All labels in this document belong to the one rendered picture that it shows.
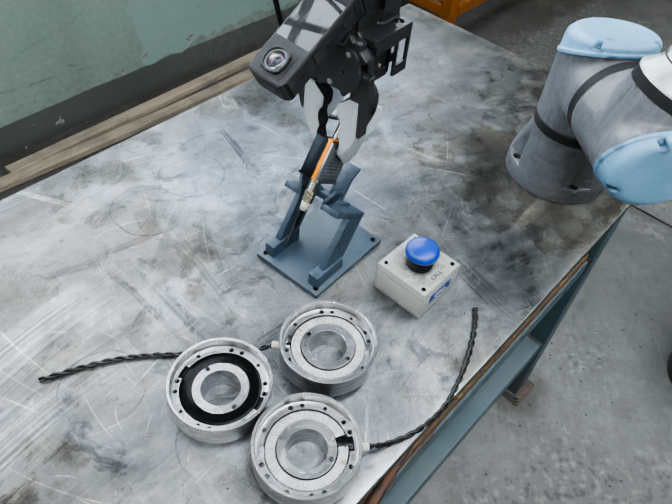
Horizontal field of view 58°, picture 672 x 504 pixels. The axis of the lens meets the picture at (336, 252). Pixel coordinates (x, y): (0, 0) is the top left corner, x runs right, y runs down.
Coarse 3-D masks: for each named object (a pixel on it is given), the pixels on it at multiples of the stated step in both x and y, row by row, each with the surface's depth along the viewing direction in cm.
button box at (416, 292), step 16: (400, 256) 73; (448, 256) 73; (384, 272) 72; (400, 272) 71; (416, 272) 71; (432, 272) 71; (448, 272) 72; (384, 288) 74; (400, 288) 71; (416, 288) 70; (432, 288) 70; (448, 288) 75; (400, 304) 73; (416, 304) 71; (432, 304) 73
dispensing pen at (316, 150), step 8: (336, 128) 66; (320, 136) 65; (328, 136) 67; (336, 136) 66; (312, 144) 66; (320, 144) 65; (312, 152) 66; (320, 152) 66; (312, 160) 66; (304, 168) 67; (312, 168) 66; (312, 184) 68; (320, 184) 68; (312, 192) 68; (304, 200) 69; (312, 200) 69; (304, 208) 69; (296, 224) 70; (288, 240) 71
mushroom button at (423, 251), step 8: (416, 240) 71; (424, 240) 71; (432, 240) 71; (408, 248) 70; (416, 248) 70; (424, 248) 70; (432, 248) 70; (408, 256) 70; (416, 256) 69; (424, 256) 69; (432, 256) 69; (424, 264) 69
